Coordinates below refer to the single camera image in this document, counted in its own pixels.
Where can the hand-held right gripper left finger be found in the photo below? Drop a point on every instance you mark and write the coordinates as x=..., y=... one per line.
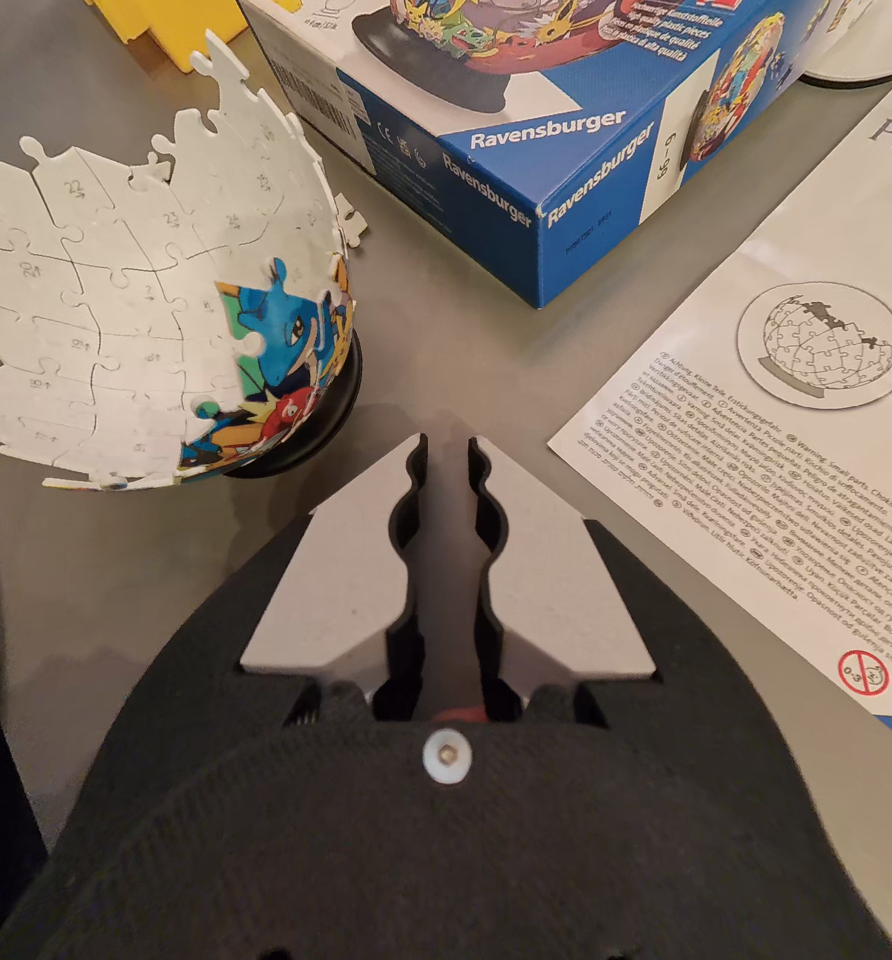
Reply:
x=333, y=585

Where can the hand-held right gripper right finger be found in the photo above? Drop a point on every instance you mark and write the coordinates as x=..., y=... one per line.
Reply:
x=566, y=592

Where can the black round ball stand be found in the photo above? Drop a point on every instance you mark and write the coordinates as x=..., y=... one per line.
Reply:
x=318, y=435

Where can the partly built puzzle ball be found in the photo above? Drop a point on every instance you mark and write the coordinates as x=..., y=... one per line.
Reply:
x=115, y=300

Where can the white puzzle pieces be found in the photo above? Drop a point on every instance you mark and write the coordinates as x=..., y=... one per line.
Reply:
x=352, y=221

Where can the yellow plastic bin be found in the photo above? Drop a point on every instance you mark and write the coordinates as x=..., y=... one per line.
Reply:
x=160, y=30

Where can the blue puzzle box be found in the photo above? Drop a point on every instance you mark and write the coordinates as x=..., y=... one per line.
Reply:
x=603, y=165

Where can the printed instruction sheet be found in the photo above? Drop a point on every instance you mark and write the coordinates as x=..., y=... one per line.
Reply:
x=753, y=487

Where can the white round base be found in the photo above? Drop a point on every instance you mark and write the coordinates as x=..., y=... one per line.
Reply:
x=866, y=45

